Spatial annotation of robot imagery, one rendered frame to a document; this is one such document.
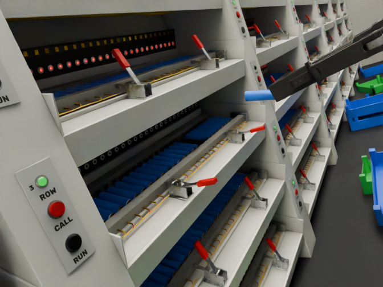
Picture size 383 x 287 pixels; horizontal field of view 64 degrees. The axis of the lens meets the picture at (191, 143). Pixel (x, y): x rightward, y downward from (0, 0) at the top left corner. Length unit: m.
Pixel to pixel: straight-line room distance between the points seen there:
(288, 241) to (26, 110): 0.82
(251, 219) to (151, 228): 0.35
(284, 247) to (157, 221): 0.56
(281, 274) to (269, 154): 0.33
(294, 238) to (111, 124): 0.73
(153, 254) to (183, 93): 0.29
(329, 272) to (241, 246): 0.39
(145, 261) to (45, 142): 0.21
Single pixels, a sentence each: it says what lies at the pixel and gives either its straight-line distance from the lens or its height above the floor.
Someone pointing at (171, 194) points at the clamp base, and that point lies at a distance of 0.56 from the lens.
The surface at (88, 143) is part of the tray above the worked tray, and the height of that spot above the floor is 0.63.
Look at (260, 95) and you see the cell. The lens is 0.55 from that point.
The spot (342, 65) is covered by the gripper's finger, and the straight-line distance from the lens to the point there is 0.47.
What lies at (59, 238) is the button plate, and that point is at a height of 0.55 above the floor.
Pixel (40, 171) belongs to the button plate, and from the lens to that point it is 0.36.
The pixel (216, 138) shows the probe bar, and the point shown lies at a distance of 0.73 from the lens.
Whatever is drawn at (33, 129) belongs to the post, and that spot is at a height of 0.67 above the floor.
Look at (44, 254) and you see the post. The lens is 0.37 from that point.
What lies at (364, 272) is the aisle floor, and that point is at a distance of 1.03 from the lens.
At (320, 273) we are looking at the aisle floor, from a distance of 1.04.
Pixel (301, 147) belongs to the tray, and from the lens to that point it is 1.18.
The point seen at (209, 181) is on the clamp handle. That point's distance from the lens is 0.50.
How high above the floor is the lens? 0.66
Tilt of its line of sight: 12 degrees down
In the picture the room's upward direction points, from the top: 21 degrees counter-clockwise
